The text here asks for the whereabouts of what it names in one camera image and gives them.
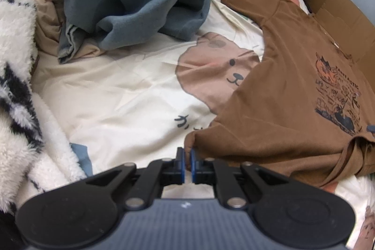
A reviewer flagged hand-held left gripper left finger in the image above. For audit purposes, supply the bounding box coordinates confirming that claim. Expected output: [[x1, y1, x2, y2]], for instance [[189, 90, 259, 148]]
[[86, 147, 186, 211]]

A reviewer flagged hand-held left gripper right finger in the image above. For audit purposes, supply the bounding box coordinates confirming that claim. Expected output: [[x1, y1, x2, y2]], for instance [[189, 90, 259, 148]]
[[190, 149, 289, 210]]

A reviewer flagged brown printed t-shirt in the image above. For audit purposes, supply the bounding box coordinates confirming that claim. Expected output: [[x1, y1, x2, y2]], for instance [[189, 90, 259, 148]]
[[185, 0, 375, 189]]

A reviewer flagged cream cartoon bear bedsheet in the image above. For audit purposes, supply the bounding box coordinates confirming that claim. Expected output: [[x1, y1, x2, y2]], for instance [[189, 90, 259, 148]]
[[31, 0, 375, 250]]

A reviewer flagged beige garment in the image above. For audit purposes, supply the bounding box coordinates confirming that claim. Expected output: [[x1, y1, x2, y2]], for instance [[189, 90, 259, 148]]
[[18, 0, 106, 59]]

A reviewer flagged white black fluffy blanket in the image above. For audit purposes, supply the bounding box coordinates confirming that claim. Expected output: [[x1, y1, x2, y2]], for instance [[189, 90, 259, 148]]
[[0, 0, 88, 214]]

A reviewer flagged flattened brown cardboard sheet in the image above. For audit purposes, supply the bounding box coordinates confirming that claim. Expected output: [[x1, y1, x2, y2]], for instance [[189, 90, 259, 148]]
[[290, 0, 375, 78]]

